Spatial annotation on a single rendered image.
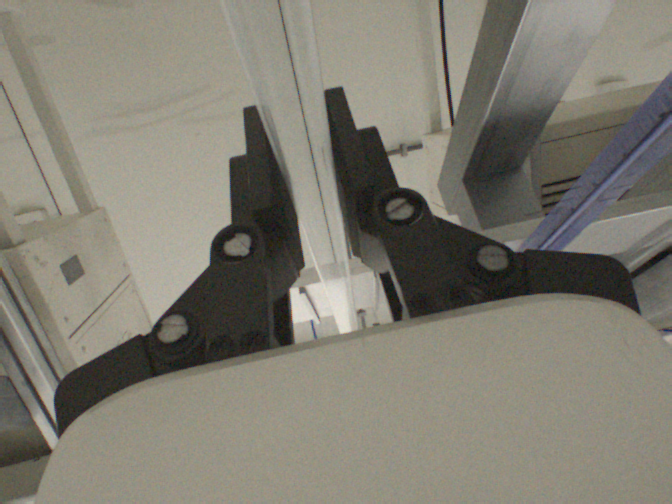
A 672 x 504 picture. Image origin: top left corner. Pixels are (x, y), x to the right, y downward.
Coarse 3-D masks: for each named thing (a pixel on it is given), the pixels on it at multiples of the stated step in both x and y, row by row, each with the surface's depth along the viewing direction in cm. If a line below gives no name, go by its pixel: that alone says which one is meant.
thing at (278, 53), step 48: (240, 0) 6; (288, 0) 6; (240, 48) 7; (288, 48) 7; (288, 96) 8; (288, 144) 9; (288, 192) 11; (336, 192) 11; (336, 240) 14; (336, 288) 19
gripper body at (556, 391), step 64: (448, 320) 6; (512, 320) 6; (576, 320) 6; (640, 320) 6; (192, 384) 6; (256, 384) 6; (320, 384) 6; (384, 384) 6; (448, 384) 5; (512, 384) 5; (576, 384) 5; (640, 384) 5; (64, 448) 6; (128, 448) 6; (192, 448) 5; (256, 448) 5; (320, 448) 5; (384, 448) 5; (448, 448) 5; (512, 448) 5; (576, 448) 5; (640, 448) 5
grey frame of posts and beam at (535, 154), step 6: (540, 138) 52; (534, 144) 52; (540, 144) 52; (534, 150) 52; (540, 150) 52; (534, 156) 52; (540, 156) 52; (534, 162) 52; (540, 162) 53; (534, 168) 53; (540, 168) 53; (534, 174) 53; (540, 174) 53; (534, 180) 53; (540, 180) 53; (534, 186) 54; (540, 186) 54; (534, 192) 54; (540, 192) 54; (540, 198) 54; (540, 204) 54
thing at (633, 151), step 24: (648, 120) 12; (624, 144) 13; (648, 144) 12; (600, 168) 14; (624, 168) 13; (648, 168) 14; (576, 192) 16; (600, 192) 15; (624, 192) 15; (552, 216) 18; (576, 216) 16; (528, 240) 21; (552, 240) 19
